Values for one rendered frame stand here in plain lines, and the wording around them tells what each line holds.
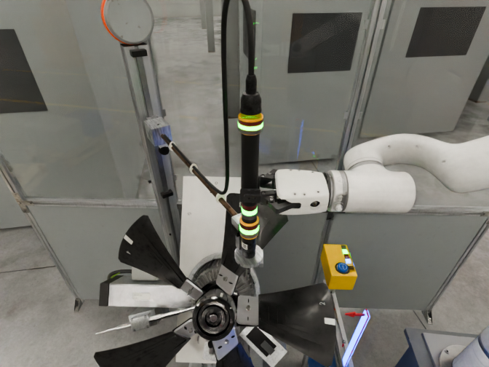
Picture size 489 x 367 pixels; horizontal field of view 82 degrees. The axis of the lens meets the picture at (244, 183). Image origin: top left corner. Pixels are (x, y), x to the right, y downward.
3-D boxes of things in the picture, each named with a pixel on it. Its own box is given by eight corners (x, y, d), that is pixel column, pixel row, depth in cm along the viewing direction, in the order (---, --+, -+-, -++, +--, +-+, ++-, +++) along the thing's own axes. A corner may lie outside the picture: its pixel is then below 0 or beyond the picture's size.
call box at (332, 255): (319, 259, 126) (323, 243, 120) (342, 260, 126) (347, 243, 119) (326, 291, 113) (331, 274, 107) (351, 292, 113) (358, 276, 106)
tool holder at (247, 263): (225, 248, 72) (223, 220, 66) (248, 237, 75) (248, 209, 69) (244, 273, 66) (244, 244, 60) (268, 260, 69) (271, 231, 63)
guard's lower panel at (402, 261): (78, 295, 213) (23, 202, 161) (428, 306, 206) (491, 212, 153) (76, 298, 211) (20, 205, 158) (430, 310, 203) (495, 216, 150)
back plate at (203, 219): (140, 359, 106) (139, 360, 105) (149, 175, 111) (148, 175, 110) (282, 364, 104) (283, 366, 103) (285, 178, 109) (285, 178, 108)
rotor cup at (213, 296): (191, 287, 91) (180, 300, 78) (233, 274, 91) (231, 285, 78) (203, 331, 90) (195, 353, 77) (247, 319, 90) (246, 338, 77)
